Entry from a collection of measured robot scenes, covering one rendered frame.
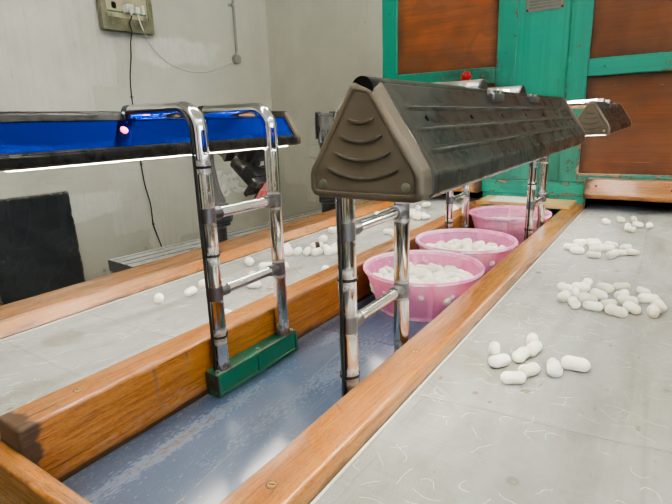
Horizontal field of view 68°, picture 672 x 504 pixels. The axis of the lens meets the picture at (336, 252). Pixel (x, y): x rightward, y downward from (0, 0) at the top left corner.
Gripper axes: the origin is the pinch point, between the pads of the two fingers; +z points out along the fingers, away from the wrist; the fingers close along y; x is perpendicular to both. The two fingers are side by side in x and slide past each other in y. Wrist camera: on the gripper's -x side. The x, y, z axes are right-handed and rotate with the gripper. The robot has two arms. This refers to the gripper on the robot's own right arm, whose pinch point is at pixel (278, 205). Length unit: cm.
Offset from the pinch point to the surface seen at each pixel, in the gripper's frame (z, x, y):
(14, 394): 24, -5, -83
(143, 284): 6.0, 8.6, -46.0
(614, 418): 77, -50, -48
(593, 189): 56, -44, 87
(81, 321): 11, 6, -64
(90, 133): 3, -32, -67
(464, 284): 53, -32, -15
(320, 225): 5.5, 8.6, 22.0
